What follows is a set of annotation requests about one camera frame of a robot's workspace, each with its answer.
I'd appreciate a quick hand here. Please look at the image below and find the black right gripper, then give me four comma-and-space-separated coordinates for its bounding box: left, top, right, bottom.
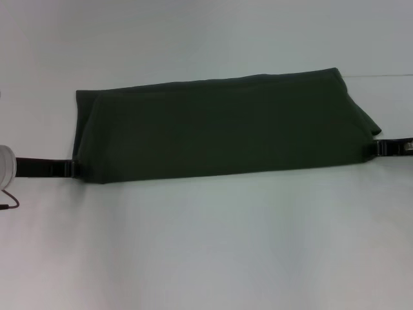
363, 138, 413, 158

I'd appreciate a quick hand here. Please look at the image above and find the left wrist cable with plug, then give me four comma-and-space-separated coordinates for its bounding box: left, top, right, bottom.
0, 189, 21, 211

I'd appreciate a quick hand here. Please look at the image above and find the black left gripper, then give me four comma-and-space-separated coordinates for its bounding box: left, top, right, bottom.
15, 157, 82, 178

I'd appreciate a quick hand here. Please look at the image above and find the dark green shirt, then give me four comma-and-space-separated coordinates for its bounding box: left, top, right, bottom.
72, 67, 383, 185

